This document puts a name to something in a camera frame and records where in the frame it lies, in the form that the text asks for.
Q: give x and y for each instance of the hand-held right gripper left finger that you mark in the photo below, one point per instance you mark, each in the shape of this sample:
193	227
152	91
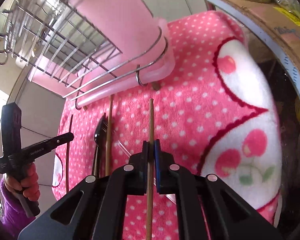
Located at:
146	155

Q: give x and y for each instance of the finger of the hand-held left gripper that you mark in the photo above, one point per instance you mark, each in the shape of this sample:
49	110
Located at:
52	143

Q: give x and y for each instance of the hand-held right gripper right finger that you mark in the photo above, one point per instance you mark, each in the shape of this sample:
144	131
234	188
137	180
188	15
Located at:
157	160

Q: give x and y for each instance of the dark thin chopstick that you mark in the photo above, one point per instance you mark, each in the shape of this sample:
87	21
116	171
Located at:
68	170

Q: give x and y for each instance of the light wooden chopstick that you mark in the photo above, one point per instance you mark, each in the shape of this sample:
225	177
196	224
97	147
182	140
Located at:
151	120

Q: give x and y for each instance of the brown wooden chopstick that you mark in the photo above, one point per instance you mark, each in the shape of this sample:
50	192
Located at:
109	130

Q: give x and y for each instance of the person's left forearm purple sleeve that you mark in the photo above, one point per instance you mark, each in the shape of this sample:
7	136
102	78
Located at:
10	212

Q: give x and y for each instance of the person's left hand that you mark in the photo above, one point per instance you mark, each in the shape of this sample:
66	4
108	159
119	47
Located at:
32	185

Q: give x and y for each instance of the clear plastic utensil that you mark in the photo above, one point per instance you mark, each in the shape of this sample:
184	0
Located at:
123	148

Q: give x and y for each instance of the black spoon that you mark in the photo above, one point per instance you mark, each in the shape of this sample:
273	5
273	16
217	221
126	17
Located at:
99	135

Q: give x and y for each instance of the pink polka dot blanket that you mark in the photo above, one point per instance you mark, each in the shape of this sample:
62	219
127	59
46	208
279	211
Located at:
190	92

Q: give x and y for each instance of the pink plastic drip tray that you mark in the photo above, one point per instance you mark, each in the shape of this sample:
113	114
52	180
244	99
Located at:
130	25

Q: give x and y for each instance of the dark plastic bag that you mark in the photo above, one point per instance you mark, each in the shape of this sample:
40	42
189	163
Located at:
292	155

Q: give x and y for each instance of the metal shelf rack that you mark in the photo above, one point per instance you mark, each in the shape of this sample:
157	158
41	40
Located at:
265	40

